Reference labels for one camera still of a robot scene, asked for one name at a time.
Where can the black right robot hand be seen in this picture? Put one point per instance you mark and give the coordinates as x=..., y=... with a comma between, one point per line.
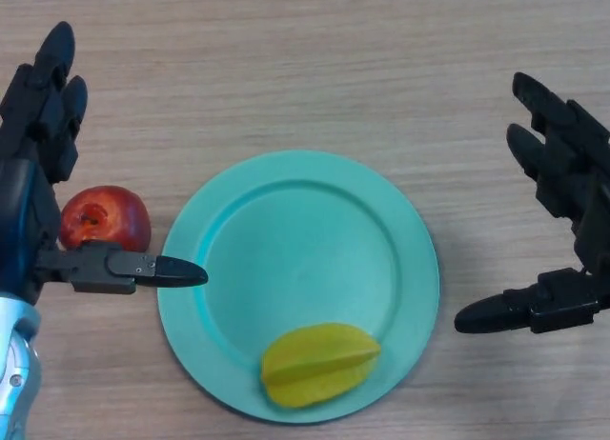
x=572, y=173

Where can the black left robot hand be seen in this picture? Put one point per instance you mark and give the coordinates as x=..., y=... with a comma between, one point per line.
x=24, y=206

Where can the yellow starfruit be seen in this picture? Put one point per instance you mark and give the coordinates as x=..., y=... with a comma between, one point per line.
x=319, y=364

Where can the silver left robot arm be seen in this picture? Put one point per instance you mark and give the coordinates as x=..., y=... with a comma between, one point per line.
x=14, y=364

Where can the green round plate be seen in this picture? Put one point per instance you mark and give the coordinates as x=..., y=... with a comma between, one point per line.
x=300, y=259

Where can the red apple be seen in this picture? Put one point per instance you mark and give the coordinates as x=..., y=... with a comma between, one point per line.
x=114, y=216

